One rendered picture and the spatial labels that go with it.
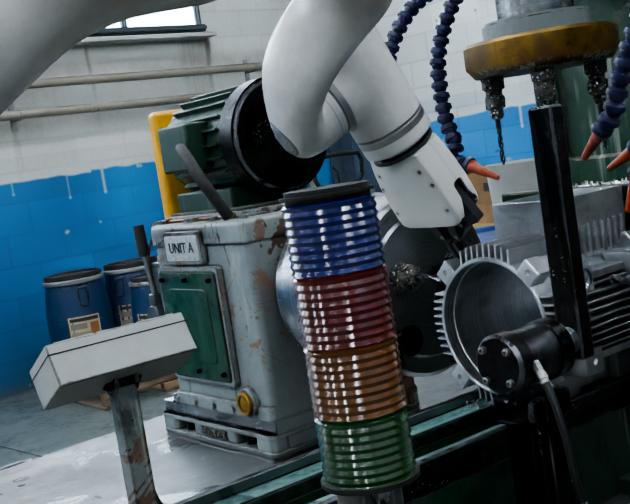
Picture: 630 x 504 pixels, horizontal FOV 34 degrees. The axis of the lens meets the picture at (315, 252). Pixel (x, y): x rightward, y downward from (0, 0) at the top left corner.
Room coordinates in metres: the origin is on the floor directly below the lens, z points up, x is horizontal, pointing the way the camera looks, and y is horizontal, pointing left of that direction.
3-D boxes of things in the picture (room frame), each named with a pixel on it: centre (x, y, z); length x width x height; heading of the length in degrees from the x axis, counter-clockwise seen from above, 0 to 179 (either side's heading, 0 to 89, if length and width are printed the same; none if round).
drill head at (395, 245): (1.48, -0.06, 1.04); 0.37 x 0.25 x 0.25; 37
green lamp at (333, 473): (0.64, -0.01, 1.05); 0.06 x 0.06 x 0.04
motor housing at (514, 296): (1.19, -0.26, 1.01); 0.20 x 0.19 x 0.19; 127
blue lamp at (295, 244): (0.64, -0.01, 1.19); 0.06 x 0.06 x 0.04
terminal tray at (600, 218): (1.22, -0.30, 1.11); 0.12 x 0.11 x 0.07; 127
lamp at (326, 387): (0.64, -0.01, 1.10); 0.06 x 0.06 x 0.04
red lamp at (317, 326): (0.64, -0.01, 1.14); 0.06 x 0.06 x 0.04
